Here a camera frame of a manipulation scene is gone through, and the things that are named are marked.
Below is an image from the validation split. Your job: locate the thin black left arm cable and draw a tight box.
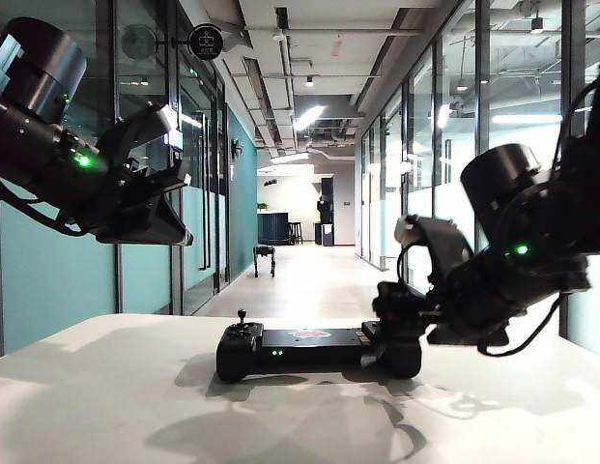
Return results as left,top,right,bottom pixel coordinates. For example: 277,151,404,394
0,176,91,238

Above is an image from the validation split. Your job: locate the long black door handle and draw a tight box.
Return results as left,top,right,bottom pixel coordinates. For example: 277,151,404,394
197,111,213,272

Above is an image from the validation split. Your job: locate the black quadruped robot dog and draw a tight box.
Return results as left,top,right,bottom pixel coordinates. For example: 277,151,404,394
252,245,276,279

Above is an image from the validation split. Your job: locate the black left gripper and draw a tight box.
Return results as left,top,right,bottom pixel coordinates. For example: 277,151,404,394
86,161,194,247

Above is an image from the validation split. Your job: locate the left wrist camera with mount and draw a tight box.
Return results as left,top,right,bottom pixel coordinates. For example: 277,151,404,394
94,102,179,168

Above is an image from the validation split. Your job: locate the round black hanging sign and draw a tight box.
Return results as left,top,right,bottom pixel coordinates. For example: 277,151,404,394
187,23,225,60

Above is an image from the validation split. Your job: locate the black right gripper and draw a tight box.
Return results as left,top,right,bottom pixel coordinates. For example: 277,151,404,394
359,270,513,371

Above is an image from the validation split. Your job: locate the black looped wrist cable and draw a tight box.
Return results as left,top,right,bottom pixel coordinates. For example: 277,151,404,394
476,294,565,358

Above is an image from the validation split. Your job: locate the thin black camera cable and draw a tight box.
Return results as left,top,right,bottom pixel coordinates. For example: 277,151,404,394
396,241,413,292

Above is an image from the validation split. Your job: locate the dark green bar counter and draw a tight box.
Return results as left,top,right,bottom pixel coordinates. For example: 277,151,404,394
257,212,292,247

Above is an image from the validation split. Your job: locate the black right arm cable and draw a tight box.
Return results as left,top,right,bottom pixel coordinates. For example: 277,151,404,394
553,79,598,168

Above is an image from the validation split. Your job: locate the black remote control with joysticks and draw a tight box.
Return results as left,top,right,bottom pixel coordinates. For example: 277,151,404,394
215,308,423,385

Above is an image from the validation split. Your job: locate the tall black cabinet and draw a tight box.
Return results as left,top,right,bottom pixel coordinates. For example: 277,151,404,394
320,176,336,247

